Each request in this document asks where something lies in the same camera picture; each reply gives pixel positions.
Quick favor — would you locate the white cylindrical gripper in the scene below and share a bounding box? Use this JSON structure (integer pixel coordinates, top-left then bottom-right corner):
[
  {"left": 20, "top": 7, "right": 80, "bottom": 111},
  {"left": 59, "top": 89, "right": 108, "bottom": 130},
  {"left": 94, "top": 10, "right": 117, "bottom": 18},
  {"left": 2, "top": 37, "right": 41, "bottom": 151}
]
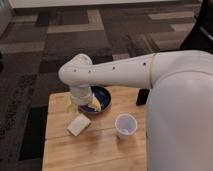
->
[{"left": 70, "top": 85, "right": 101, "bottom": 111}]

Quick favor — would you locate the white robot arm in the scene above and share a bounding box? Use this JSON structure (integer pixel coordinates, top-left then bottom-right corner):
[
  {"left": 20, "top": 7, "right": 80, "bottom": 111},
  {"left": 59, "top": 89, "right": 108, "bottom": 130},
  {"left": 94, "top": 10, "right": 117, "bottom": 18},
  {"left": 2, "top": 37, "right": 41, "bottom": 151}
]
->
[{"left": 58, "top": 50, "right": 213, "bottom": 171}]

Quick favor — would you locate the dark blue bowl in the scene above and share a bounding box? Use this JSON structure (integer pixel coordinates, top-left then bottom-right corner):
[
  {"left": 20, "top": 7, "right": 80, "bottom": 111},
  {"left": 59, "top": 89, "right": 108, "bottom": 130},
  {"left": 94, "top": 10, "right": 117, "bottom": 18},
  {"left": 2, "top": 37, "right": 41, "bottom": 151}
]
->
[{"left": 79, "top": 86, "right": 111, "bottom": 115}]

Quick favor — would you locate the white sponge block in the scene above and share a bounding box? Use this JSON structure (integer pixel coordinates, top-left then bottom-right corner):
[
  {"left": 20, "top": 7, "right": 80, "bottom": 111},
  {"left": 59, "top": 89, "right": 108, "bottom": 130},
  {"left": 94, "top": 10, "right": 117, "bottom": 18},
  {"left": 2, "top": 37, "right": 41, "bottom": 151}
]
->
[{"left": 67, "top": 114, "right": 91, "bottom": 136}]

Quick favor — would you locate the wooden table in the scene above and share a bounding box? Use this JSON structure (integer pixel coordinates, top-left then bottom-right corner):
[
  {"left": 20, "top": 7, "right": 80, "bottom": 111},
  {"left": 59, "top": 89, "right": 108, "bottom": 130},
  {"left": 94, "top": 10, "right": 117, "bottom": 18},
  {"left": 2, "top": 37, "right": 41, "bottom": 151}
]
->
[{"left": 41, "top": 85, "right": 151, "bottom": 171}]

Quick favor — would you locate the black rectangular object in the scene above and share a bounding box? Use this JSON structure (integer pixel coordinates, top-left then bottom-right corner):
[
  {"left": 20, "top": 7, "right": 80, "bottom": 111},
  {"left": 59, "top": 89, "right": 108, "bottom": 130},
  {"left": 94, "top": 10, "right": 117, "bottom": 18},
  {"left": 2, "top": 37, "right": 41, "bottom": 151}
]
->
[{"left": 136, "top": 89, "right": 150, "bottom": 106}]

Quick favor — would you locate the black furniture at right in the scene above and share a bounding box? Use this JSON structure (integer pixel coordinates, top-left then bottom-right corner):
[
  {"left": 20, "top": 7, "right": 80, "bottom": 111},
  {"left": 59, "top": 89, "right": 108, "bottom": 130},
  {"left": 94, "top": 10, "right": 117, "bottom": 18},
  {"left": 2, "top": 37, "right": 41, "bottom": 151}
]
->
[{"left": 180, "top": 0, "right": 213, "bottom": 54}]

